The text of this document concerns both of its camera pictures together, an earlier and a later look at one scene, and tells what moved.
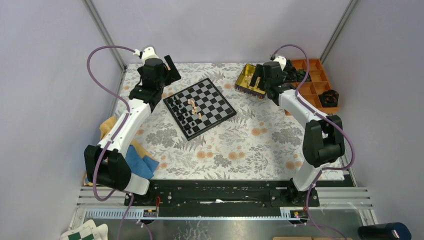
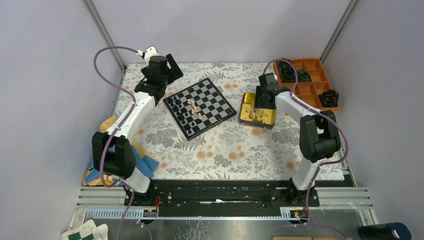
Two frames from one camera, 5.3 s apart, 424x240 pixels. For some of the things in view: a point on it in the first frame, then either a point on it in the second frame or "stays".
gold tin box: (243, 82) -> (251, 115)
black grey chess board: (198, 108) stays
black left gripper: (173, 76) stays
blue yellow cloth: (142, 164) stays
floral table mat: (263, 141) stays
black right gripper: (259, 69) -> (258, 103)
